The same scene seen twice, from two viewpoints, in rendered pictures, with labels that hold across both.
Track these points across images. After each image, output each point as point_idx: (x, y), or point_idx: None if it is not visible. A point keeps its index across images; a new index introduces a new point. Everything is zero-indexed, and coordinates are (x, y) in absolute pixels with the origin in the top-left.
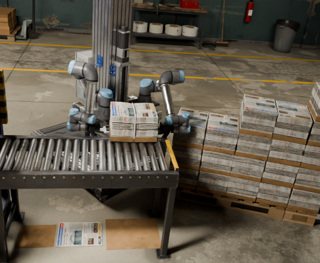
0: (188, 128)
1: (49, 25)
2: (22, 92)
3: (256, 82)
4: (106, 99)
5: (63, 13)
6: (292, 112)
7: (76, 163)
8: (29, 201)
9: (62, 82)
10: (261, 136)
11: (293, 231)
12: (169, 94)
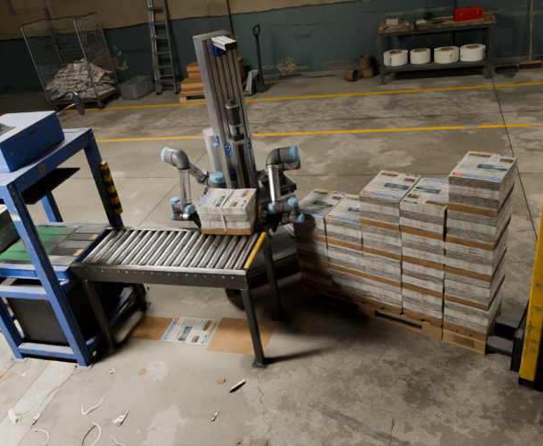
0: (299, 217)
1: (284, 71)
2: None
3: None
4: (216, 185)
5: (300, 54)
6: (426, 196)
7: (153, 257)
8: (161, 291)
9: (265, 149)
10: (387, 228)
11: (447, 357)
12: (273, 177)
